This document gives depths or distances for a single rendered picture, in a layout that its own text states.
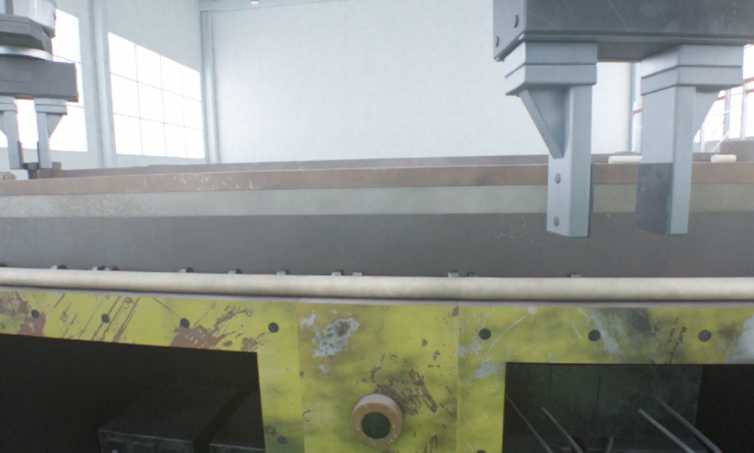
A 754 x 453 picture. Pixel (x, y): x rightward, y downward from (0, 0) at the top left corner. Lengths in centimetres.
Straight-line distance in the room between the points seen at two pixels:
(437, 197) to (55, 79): 56
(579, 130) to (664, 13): 7
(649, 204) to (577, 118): 7
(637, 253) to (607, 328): 11
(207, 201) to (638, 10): 44
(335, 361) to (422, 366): 9
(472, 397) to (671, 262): 26
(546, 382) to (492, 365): 37
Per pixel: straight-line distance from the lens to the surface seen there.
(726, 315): 46
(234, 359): 120
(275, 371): 43
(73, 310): 55
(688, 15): 25
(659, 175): 26
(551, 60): 22
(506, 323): 38
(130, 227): 57
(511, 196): 43
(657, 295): 43
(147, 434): 90
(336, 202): 44
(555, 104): 23
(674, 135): 25
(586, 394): 80
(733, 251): 55
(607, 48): 25
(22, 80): 71
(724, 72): 27
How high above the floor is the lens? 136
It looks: 7 degrees down
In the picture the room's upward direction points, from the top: 1 degrees counter-clockwise
